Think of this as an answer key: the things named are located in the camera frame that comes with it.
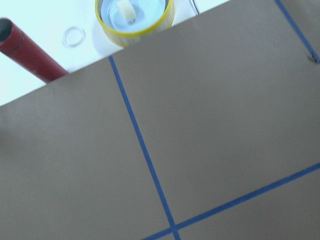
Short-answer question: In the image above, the red cardboard tube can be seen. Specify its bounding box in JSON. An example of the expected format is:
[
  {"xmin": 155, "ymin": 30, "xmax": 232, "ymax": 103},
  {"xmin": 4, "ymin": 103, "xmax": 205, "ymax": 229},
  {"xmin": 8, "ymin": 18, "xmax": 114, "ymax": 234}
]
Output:
[{"xmin": 0, "ymin": 18, "xmax": 68, "ymax": 84}]

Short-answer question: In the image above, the clear plastic ring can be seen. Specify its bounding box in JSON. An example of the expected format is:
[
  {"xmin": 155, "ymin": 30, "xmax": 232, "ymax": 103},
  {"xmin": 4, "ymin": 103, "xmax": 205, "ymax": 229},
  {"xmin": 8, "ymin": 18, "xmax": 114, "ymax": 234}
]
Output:
[{"xmin": 62, "ymin": 26, "xmax": 87, "ymax": 48}]

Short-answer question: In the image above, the brown paper table cover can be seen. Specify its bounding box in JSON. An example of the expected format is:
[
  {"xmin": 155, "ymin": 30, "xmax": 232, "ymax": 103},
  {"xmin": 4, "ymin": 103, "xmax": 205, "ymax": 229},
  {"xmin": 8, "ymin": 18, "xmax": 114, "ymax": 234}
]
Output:
[{"xmin": 0, "ymin": 0, "xmax": 320, "ymax": 240}]

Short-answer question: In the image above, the white food piece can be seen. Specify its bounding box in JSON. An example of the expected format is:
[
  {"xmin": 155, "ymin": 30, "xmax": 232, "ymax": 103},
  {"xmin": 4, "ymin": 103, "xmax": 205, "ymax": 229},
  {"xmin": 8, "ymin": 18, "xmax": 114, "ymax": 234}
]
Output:
[{"xmin": 116, "ymin": 0, "xmax": 136, "ymax": 23}]

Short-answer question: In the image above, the yellow rimmed round tub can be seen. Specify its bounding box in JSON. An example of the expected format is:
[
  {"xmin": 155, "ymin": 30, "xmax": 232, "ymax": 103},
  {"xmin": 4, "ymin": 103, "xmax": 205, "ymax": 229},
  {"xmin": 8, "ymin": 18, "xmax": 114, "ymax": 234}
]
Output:
[{"xmin": 95, "ymin": 0, "xmax": 175, "ymax": 48}]

